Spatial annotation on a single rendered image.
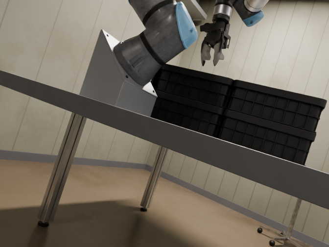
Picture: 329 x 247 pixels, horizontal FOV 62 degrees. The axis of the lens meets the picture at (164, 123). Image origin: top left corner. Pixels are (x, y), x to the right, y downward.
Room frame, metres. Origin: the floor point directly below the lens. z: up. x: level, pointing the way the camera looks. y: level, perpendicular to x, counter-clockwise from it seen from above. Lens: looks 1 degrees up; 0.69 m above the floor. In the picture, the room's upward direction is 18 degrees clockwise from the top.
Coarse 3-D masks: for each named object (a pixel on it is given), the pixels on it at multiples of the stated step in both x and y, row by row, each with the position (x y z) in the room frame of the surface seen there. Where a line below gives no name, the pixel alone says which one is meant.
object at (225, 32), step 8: (216, 16) 1.13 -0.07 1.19; (224, 16) 1.12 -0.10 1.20; (224, 24) 1.15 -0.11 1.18; (208, 32) 1.15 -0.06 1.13; (216, 32) 1.12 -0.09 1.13; (224, 32) 1.12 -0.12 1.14; (208, 40) 1.14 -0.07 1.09; (216, 40) 1.11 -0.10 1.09; (224, 40) 1.15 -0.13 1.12; (224, 48) 1.16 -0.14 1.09
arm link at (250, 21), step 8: (240, 0) 1.02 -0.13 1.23; (248, 0) 0.96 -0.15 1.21; (256, 0) 0.93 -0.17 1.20; (264, 0) 0.92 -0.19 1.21; (240, 8) 1.03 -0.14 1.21; (248, 8) 0.99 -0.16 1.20; (256, 8) 0.97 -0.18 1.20; (240, 16) 1.05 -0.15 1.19; (248, 16) 1.02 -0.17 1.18; (256, 16) 1.01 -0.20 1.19; (248, 24) 1.04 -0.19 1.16
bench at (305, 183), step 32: (32, 96) 0.67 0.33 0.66; (64, 96) 0.60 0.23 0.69; (128, 128) 0.49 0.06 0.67; (160, 128) 0.46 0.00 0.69; (64, 160) 1.42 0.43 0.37; (160, 160) 2.19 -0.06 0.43; (224, 160) 0.39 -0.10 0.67; (256, 160) 0.37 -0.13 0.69; (288, 192) 0.34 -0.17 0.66; (320, 192) 0.32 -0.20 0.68
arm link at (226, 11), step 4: (220, 4) 1.12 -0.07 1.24; (224, 4) 1.12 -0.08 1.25; (216, 8) 1.13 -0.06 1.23; (220, 8) 1.12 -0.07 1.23; (224, 8) 1.12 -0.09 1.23; (228, 8) 1.12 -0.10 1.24; (216, 12) 1.13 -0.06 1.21; (220, 12) 1.12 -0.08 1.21; (224, 12) 1.12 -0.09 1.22; (228, 12) 1.12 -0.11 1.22; (228, 16) 1.13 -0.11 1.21
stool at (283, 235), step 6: (300, 204) 2.53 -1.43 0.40; (294, 210) 2.54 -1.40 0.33; (294, 216) 2.53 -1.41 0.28; (294, 222) 2.53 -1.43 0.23; (258, 228) 2.68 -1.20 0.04; (264, 228) 2.66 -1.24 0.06; (288, 228) 2.54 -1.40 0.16; (276, 234) 2.59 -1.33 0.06; (282, 234) 2.76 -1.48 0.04; (288, 234) 2.53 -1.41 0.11; (270, 240) 2.41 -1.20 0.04; (276, 240) 2.41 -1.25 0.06; (282, 240) 2.47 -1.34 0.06; (288, 240) 2.51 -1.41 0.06; (294, 240) 2.54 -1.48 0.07; (300, 246) 2.39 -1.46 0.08; (306, 246) 2.54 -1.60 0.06; (312, 246) 2.54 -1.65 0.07
